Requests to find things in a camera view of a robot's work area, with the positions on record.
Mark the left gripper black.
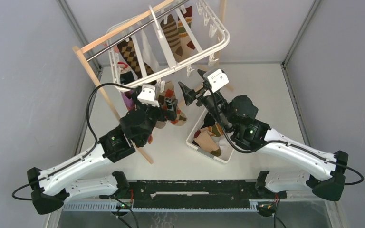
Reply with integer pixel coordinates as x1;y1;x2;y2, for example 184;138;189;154
131;94;176;145

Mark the beige orange argyle sock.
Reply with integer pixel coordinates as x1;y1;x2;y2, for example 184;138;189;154
157;81;187;126

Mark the white plastic clip hanger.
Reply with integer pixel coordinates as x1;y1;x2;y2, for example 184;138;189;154
102;0;231;88

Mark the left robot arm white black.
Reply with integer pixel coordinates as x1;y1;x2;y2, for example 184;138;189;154
27;98;178;215

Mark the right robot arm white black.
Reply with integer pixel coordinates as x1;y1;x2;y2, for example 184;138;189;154
179;69;348;201

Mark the black sock in basket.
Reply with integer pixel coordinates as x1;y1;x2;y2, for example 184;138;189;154
201;113;216;129

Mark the tan sock in basket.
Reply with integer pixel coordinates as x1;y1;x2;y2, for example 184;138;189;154
194;130;221;157

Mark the white plastic basket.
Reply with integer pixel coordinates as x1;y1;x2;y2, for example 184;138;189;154
186;109;234;163

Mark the white sock hanging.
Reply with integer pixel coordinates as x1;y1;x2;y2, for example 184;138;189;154
141;31;160;72

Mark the navy blue sock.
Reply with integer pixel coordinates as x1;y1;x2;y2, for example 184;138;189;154
117;62;135;85

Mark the white sock in basket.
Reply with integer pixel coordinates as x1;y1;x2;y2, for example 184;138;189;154
217;137;234;156

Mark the brown yellow argyle sock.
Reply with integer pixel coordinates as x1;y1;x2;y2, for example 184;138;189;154
117;38;154;79

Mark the metal hanging rod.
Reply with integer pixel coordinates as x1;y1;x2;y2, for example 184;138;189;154
86;0;188;62

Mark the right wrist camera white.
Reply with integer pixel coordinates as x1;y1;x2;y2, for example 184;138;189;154
203;68;229;93

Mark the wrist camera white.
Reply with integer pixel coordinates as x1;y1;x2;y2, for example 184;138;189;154
203;68;229;93
137;84;160;107

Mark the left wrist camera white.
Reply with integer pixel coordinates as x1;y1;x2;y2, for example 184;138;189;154
137;84;160;107

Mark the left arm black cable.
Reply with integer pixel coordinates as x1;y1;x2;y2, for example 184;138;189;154
11;83;142;201

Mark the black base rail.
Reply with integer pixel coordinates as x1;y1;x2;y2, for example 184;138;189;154
99;179;287;209

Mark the wooden rack frame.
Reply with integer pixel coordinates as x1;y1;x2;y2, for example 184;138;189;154
72;0;234;165

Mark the white cable duct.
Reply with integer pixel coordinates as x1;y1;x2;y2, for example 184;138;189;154
62;200;275;212

